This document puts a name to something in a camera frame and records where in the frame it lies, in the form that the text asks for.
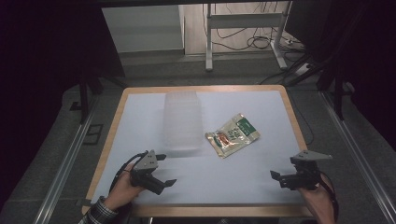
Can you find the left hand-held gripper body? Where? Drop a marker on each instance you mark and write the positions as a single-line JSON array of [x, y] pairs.
[[144, 165]]

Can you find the person's left hand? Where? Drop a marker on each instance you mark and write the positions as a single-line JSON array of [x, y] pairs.
[[121, 189]]

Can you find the person's right hand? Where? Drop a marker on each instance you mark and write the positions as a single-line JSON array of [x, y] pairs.
[[322, 202]]

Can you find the clear plastic container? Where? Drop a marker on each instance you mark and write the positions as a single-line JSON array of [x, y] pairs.
[[183, 121]]

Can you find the black floor bracket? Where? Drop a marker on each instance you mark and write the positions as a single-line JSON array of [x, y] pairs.
[[93, 134]]

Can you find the aluminium rail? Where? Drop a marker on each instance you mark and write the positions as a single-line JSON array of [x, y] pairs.
[[361, 155], [65, 168]]

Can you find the beige green snack packet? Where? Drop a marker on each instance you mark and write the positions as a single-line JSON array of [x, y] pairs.
[[232, 137]]

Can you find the white metal desk frame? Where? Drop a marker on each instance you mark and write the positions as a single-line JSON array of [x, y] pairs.
[[246, 21]]

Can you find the white power strip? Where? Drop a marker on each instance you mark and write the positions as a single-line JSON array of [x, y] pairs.
[[302, 69]]

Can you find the white wall panel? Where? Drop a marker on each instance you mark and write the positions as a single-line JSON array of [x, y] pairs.
[[143, 28]]

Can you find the black metal stand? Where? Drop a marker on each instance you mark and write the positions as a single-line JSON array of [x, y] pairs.
[[84, 96], [338, 93]]

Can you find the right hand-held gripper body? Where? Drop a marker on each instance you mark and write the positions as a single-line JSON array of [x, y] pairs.
[[306, 180]]

